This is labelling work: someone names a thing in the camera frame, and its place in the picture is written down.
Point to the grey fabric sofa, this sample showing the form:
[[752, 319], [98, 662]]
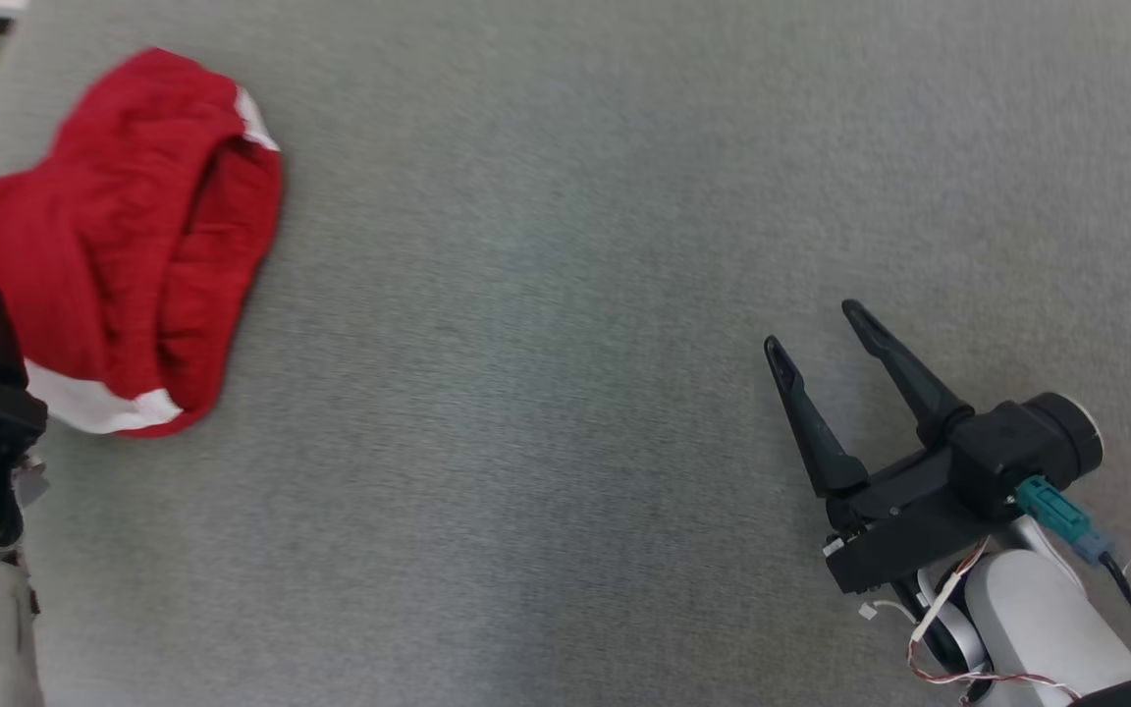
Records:
[[526, 344]]

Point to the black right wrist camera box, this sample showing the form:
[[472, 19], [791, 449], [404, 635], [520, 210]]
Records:
[[1007, 442]]

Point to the red shorts white trim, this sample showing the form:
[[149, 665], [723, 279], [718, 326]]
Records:
[[124, 236]]

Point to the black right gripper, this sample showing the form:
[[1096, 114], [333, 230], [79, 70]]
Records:
[[904, 520]]

